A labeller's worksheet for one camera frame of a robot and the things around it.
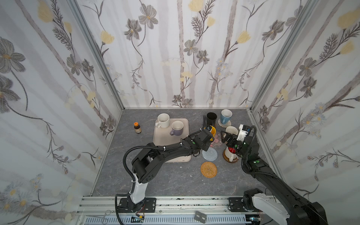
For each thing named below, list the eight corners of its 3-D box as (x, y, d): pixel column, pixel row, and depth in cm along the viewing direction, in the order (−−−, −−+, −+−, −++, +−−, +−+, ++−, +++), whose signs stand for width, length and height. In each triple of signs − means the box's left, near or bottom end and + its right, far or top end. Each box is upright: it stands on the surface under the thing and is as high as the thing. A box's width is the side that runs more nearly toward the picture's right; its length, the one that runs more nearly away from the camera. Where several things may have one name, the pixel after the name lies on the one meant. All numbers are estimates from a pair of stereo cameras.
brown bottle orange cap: (136, 133, 106) (133, 126, 99) (137, 129, 108) (134, 122, 101) (141, 133, 106) (138, 126, 99) (142, 129, 109) (139, 122, 101)
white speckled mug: (157, 129, 107) (155, 123, 101) (158, 119, 113) (157, 113, 107) (169, 129, 107) (168, 123, 101) (169, 119, 113) (169, 113, 107)
